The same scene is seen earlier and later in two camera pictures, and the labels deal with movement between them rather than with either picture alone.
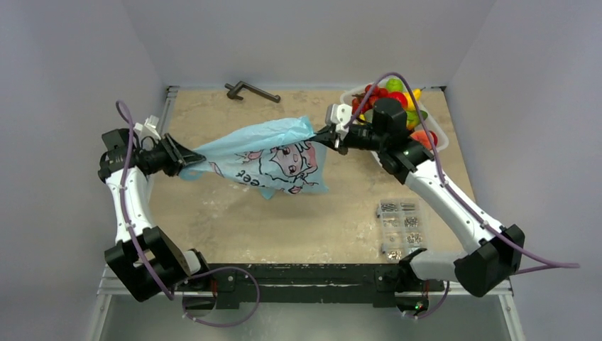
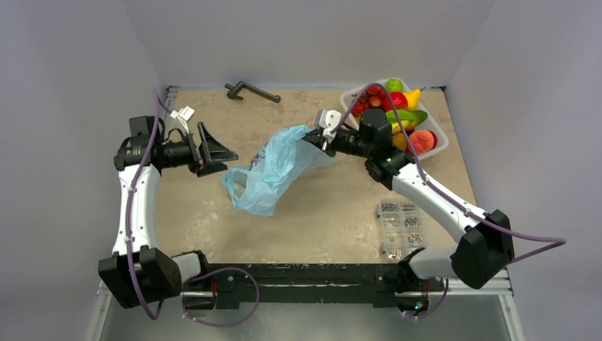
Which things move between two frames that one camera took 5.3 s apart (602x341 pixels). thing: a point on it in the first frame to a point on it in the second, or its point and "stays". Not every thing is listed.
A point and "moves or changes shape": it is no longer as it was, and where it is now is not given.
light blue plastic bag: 280,158 moves or changes shape
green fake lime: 395,84 stays
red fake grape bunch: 361,101 stays
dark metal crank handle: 236,88 stays
